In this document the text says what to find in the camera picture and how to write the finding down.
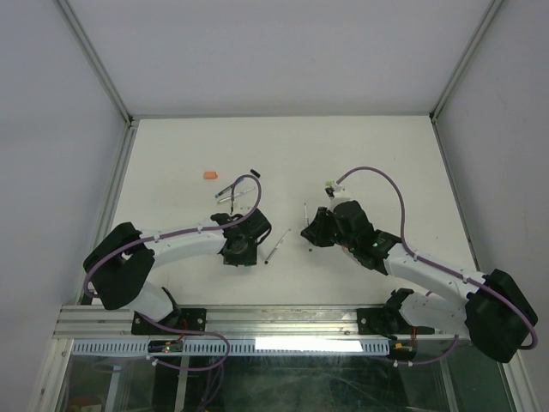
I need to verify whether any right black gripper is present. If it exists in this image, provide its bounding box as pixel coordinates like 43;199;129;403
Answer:
301;207;357;251

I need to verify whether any white green end pen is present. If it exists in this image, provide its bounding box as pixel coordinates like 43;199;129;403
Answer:
304;203;309;227

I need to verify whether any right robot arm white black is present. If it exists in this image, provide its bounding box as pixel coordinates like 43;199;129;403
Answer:
301;200;538;363

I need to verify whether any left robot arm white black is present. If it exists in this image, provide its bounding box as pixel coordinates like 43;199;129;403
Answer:
83;209;272;334

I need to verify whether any white black end pen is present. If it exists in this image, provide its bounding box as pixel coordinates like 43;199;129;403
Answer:
263;228;292;265

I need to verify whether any silver green tip pen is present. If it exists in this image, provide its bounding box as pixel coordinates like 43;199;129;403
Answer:
216;188;255;204

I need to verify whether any dark blue barrel pen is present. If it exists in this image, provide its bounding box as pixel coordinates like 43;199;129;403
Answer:
214;179;242;199

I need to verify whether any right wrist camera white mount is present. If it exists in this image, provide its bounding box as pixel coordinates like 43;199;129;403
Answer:
324;181;348;203

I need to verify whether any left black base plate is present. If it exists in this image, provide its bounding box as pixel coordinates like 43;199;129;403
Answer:
131;307;207;336

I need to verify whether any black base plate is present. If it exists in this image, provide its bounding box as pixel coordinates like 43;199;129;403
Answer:
356;307;392;337
131;307;207;336

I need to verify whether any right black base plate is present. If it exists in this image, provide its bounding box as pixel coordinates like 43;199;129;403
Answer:
356;307;392;337

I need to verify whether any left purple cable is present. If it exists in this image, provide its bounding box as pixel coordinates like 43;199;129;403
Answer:
83;173;263;298

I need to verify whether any purple cable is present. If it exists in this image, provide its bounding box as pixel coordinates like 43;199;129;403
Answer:
83;173;263;298
338;166;540;349

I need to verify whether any white slotted cable duct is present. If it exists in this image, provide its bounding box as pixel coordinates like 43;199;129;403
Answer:
72;337;389;357

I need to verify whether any aluminium mounting rail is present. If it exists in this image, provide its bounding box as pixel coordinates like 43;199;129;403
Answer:
53;305;378;339

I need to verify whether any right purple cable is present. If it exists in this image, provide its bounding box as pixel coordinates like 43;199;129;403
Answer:
338;166;540;349

